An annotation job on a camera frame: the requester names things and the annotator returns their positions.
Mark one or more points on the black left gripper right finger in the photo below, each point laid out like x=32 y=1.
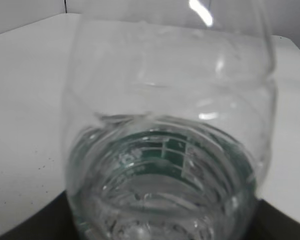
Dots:
x=269 y=223

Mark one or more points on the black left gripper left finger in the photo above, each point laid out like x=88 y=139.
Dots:
x=53 y=222

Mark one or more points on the clear cestbon water bottle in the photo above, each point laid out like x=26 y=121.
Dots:
x=167 y=118

